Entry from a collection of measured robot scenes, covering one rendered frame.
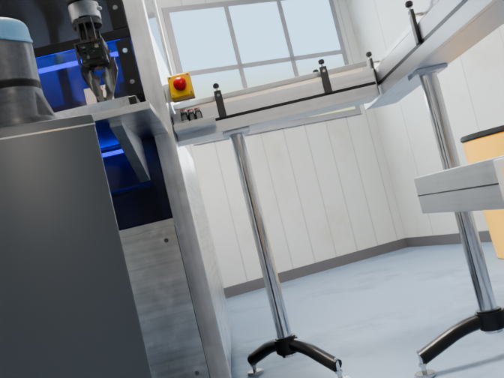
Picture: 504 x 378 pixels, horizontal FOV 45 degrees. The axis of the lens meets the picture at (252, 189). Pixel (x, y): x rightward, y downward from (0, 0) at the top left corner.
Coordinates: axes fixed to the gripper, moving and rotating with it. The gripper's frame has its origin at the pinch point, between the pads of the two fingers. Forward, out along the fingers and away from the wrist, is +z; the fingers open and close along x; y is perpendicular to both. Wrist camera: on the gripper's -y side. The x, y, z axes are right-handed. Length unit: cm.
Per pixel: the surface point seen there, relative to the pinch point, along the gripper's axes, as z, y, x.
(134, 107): 4.6, 6.7, 7.2
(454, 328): 81, -16, 78
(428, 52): 7, 2, 82
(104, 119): 5.6, 5.9, -0.5
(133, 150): 11.9, -12.4, 2.1
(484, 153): 34, -174, 167
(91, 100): -9.2, -33.4, -9.6
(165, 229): 34.6, -33.1, 3.6
